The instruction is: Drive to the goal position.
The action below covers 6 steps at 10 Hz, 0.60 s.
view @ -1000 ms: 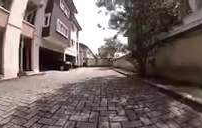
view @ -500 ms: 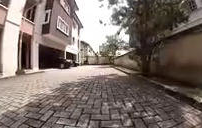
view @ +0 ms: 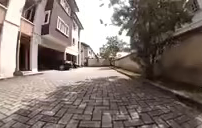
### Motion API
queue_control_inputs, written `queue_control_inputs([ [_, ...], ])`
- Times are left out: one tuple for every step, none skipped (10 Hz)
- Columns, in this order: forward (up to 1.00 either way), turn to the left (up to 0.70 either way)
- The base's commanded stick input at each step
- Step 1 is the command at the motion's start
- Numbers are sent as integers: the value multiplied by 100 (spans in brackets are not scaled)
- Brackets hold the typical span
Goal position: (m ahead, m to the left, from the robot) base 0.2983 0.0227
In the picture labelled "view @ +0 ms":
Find dark vehicle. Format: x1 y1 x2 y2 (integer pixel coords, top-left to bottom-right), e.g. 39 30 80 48
58 59 74 71

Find grey brick paved road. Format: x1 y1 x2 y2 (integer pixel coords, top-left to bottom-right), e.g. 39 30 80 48
0 66 202 128

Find brown and white building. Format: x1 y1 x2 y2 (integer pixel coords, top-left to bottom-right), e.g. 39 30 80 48
37 0 85 72

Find large green tree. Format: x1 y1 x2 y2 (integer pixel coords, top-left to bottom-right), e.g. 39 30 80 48
100 0 195 81

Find concrete kerb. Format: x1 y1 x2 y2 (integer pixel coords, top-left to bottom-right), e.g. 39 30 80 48
112 67 202 115

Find cream building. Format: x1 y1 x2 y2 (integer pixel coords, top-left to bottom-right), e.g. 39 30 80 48
0 0 45 80

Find grass strip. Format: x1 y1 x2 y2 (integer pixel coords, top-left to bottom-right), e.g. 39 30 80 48
115 67 202 108

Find pale wall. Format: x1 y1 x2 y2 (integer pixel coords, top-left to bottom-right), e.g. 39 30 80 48
86 58 112 68

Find beige boundary wall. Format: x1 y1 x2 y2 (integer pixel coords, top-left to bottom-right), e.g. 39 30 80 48
114 31 202 90

